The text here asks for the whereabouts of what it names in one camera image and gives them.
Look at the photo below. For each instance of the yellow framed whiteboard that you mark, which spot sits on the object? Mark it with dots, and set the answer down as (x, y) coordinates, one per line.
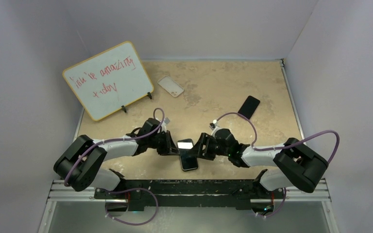
(109, 81)

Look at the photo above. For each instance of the black phone case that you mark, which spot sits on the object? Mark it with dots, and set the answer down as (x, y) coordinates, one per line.
(188, 162)

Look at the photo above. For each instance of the black smartphone white edge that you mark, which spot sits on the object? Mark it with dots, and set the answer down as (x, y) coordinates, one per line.
(185, 144)

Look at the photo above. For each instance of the black smartphone on table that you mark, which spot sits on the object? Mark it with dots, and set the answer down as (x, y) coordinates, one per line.
(249, 107)

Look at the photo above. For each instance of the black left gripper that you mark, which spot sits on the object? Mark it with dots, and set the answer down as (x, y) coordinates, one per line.
(169, 148)

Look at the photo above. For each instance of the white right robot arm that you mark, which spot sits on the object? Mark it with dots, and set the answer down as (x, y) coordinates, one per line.
(294, 163)

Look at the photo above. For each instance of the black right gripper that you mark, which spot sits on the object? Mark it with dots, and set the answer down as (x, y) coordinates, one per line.
(204, 140)

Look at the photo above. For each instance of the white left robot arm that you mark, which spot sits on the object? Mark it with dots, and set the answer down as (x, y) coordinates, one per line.
(80, 164)

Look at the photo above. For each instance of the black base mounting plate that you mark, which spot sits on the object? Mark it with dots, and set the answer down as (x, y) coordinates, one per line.
(244, 194)

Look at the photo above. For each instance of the clear phone case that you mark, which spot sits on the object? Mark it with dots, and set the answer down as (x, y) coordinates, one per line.
(171, 86)

